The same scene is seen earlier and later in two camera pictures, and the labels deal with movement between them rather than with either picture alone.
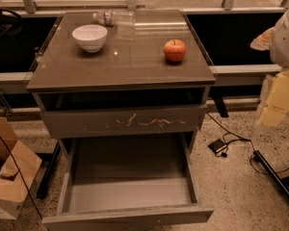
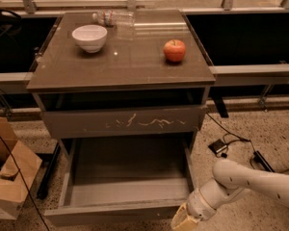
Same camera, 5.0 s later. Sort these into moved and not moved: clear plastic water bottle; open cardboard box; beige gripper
Moved: beige gripper
Not moved: open cardboard box; clear plastic water bottle
